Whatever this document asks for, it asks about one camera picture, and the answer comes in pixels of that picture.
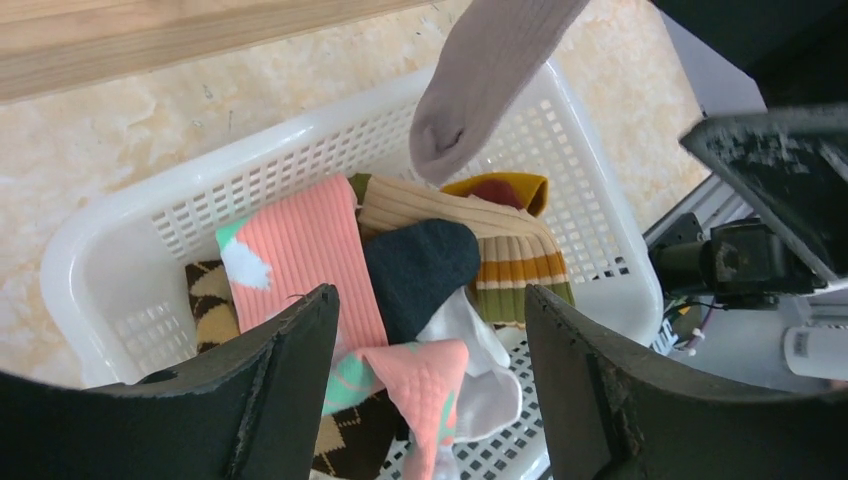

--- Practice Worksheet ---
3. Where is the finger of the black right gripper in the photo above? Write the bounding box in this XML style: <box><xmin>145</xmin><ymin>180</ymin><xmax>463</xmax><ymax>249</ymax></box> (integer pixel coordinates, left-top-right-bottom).
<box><xmin>679</xmin><ymin>103</ymin><xmax>847</xmax><ymax>285</ymax></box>

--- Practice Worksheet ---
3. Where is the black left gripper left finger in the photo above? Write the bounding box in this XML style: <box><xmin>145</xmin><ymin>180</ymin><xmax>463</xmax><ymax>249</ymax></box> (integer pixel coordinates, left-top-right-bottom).
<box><xmin>1</xmin><ymin>284</ymin><xmax>340</xmax><ymax>479</ymax></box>

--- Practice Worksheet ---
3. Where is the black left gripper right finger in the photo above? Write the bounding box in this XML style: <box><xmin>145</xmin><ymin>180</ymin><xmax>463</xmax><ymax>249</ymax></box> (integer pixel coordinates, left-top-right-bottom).
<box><xmin>525</xmin><ymin>285</ymin><xmax>847</xmax><ymax>479</ymax></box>

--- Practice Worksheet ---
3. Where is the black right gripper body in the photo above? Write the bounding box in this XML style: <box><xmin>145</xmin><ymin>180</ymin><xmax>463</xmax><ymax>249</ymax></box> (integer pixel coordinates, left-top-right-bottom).
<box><xmin>649</xmin><ymin>213</ymin><xmax>825</xmax><ymax>310</ymax></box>

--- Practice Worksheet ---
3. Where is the white sock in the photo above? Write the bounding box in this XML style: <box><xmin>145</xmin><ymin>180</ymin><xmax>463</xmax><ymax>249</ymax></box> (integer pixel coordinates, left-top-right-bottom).
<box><xmin>416</xmin><ymin>288</ymin><xmax>523</xmax><ymax>443</ymax></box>

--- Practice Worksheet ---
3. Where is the argyle brown sock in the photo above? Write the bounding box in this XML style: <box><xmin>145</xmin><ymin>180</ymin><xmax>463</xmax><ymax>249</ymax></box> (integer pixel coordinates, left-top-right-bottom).
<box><xmin>185</xmin><ymin>260</ymin><xmax>401</xmax><ymax>480</ymax></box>

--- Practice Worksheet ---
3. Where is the beige striped ribbed sock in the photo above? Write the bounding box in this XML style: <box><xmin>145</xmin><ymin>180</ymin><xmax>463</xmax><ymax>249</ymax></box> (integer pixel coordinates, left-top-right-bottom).
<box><xmin>347</xmin><ymin>172</ymin><xmax>576</xmax><ymax>329</ymax></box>

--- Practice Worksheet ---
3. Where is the pink sock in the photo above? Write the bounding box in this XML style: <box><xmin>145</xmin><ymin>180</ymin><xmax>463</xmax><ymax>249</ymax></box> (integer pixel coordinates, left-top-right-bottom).
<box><xmin>216</xmin><ymin>175</ymin><xmax>469</xmax><ymax>479</ymax></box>

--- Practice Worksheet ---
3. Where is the dark blue sock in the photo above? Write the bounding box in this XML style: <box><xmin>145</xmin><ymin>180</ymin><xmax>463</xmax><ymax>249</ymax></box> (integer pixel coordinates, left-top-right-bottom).
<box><xmin>364</xmin><ymin>219</ymin><xmax>481</xmax><ymax>344</ymax></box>

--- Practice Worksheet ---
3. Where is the mustard yellow sock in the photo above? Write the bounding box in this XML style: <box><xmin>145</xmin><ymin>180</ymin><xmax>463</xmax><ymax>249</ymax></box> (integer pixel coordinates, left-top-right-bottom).
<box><xmin>440</xmin><ymin>172</ymin><xmax>549</xmax><ymax>217</ymax></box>

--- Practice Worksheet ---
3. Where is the white perforated plastic basket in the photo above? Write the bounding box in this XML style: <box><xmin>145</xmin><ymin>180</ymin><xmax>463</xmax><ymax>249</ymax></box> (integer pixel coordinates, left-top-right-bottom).
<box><xmin>39</xmin><ymin>58</ymin><xmax>666</xmax><ymax>480</ymax></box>

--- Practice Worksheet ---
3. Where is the grey ribbed sock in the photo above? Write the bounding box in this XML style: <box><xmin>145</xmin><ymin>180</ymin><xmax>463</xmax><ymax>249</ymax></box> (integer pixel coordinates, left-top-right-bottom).
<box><xmin>409</xmin><ymin>0</ymin><xmax>586</xmax><ymax>186</ymax></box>

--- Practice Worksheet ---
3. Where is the wooden hanger stand frame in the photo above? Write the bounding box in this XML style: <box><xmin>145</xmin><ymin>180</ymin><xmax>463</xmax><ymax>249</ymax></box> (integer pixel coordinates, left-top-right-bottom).
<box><xmin>1</xmin><ymin>0</ymin><xmax>417</xmax><ymax>104</ymax></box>

